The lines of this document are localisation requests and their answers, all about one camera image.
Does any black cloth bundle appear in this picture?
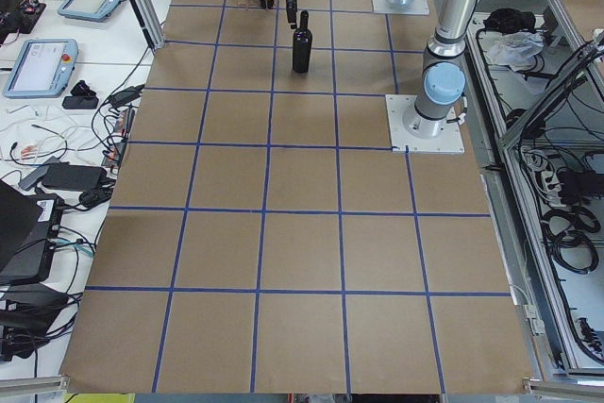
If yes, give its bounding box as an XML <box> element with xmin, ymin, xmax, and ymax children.
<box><xmin>483</xmin><ymin>8</ymin><xmax>536</xmax><ymax>34</ymax></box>

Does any white crumpled cloth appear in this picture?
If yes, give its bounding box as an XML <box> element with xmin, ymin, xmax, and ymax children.
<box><xmin>486</xmin><ymin>32</ymin><xmax>544</xmax><ymax>71</ymax></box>

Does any brown paper mat blue grid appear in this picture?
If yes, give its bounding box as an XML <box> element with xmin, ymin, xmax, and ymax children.
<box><xmin>61</xmin><ymin>0</ymin><xmax>532</xmax><ymax>394</ymax></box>

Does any blue teach pendant near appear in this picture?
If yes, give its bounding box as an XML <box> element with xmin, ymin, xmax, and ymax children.
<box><xmin>3</xmin><ymin>39</ymin><xmax>79</xmax><ymax>99</ymax></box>

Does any black power brick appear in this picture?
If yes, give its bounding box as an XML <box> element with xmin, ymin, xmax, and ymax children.
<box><xmin>42</xmin><ymin>162</ymin><xmax>107</xmax><ymax>192</ymax></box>

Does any black laptop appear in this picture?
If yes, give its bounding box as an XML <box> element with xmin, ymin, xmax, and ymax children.
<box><xmin>1</xmin><ymin>182</ymin><xmax>63</xmax><ymax>286</ymax></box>

